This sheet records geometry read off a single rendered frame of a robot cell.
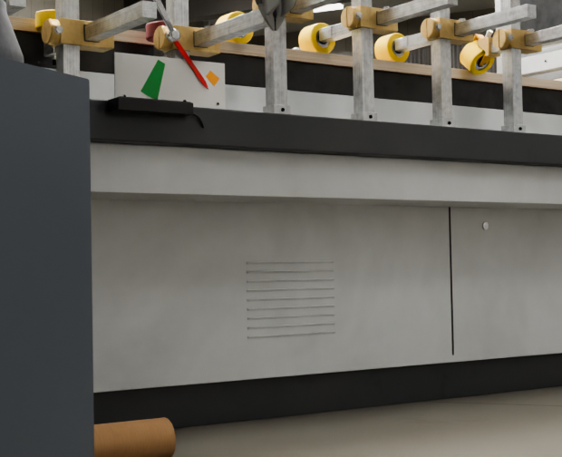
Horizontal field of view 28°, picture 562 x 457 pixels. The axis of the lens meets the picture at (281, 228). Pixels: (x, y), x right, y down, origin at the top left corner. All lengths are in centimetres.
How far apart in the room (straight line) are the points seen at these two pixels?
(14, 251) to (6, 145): 12
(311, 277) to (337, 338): 17
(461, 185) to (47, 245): 168
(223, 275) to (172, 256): 14
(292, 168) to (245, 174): 13
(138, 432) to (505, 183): 128
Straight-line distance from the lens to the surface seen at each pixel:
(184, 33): 241
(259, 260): 273
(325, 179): 260
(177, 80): 238
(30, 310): 133
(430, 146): 276
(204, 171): 242
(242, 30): 227
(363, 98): 267
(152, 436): 217
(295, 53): 283
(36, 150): 135
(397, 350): 299
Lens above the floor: 36
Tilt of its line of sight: 2 degrees up
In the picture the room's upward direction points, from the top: 1 degrees counter-clockwise
